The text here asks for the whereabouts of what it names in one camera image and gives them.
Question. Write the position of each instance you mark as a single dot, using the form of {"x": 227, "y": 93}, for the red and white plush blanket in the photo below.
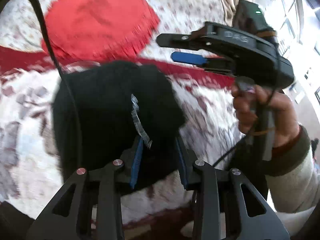
{"x": 30, "y": 135}

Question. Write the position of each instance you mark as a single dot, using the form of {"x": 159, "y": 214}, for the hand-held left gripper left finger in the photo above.
{"x": 136, "y": 165}

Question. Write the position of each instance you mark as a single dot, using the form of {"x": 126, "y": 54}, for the floral bedsheet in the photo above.
{"x": 187, "y": 5}

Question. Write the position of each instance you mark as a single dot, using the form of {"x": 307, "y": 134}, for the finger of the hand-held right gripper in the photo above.
{"x": 187, "y": 57}
{"x": 172, "y": 40}

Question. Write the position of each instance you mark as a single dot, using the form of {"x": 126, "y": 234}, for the bright window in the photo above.
{"x": 287, "y": 12}

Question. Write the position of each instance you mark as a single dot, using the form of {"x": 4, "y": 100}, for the black pants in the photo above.
{"x": 100, "y": 105}

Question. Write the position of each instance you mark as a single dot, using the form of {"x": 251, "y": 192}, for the beige cloth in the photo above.
{"x": 227, "y": 0}

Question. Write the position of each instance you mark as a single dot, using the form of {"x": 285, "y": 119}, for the person's right hand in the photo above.
{"x": 246, "y": 115}

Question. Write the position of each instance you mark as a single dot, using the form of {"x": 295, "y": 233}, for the red ruffled round cushion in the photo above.
{"x": 100, "y": 20}

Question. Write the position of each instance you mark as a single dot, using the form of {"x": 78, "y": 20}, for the person's right forearm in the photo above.
{"x": 292, "y": 180}

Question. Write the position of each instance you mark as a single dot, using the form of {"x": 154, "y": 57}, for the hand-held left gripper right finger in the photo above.
{"x": 182, "y": 165}

